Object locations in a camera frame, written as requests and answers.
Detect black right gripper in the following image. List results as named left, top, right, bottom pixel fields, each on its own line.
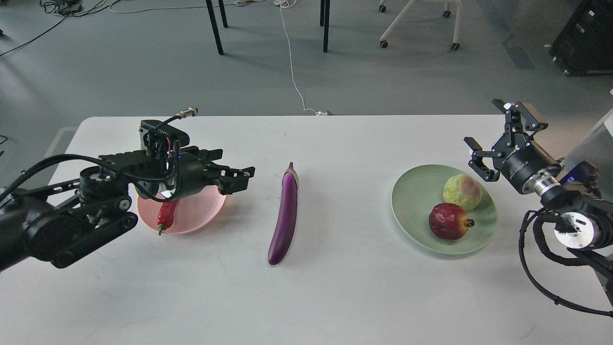
left=464, top=99, right=561, bottom=195

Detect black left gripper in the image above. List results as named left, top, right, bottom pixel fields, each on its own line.
left=166, top=149, right=255, bottom=201

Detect green pink guava fruit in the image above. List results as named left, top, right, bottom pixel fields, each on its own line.
left=442, top=174, right=482, bottom=211

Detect red chili pepper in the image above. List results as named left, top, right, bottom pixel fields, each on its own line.
left=156, top=200, right=180, bottom=236

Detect red pomegranate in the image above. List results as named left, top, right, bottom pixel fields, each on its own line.
left=428, top=203, right=475, bottom=241

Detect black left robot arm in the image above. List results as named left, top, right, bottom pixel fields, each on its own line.
left=0, top=108, right=255, bottom=270

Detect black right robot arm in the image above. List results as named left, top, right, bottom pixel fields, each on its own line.
left=464, top=99, right=612, bottom=317

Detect pink plate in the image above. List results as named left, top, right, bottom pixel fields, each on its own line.
left=136, top=186, right=227, bottom=234

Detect green plate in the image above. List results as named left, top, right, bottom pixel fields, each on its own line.
left=390, top=164, right=499, bottom=257

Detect purple eggplant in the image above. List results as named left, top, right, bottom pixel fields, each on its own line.
left=267, top=162, right=299, bottom=266

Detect black equipment case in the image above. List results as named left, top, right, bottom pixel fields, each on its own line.
left=549, top=0, right=613, bottom=76

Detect white office chair base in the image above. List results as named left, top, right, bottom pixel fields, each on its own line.
left=378, top=0, right=464, bottom=51

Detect black table legs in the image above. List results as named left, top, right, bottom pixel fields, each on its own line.
left=205, top=0, right=331, bottom=55

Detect white cable on floor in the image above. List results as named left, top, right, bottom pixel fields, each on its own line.
left=109, top=0, right=333, bottom=116

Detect black cables on floor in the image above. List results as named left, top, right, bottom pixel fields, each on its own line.
left=0, top=0, right=112, bottom=56

